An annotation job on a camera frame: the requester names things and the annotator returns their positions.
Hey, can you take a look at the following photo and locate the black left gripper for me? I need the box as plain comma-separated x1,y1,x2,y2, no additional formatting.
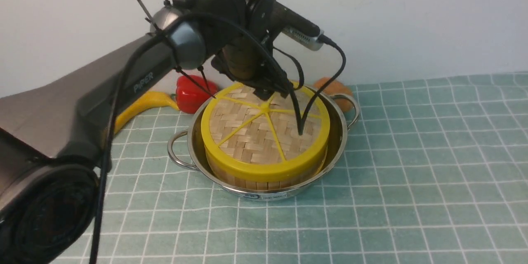
211,36,292,100

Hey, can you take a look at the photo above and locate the woven bamboo steamer lid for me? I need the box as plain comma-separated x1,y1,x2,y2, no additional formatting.
200,83,330,164

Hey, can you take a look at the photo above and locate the bamboo steamer basket yellow rim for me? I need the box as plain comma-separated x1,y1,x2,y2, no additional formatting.
206,148,328,191

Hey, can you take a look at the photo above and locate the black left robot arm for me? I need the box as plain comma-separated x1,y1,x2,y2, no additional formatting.
1,0,293,264

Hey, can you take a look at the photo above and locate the stainless steel pot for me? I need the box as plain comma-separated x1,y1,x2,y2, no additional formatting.
167,87,360,202

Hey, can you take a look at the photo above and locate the red bell pepper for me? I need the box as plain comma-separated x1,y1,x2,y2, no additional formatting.
174,75,219,114

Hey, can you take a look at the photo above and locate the brown potato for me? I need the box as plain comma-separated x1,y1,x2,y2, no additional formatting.
313,77,353,113

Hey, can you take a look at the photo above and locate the yellow banana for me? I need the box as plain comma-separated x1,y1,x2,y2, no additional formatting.
114,92,179,134

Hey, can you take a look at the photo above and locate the green checkered tablecloth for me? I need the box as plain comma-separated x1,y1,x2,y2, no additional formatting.
97,72,528,264

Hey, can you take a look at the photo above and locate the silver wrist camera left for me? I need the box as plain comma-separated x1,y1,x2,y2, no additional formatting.
269,2,324,51

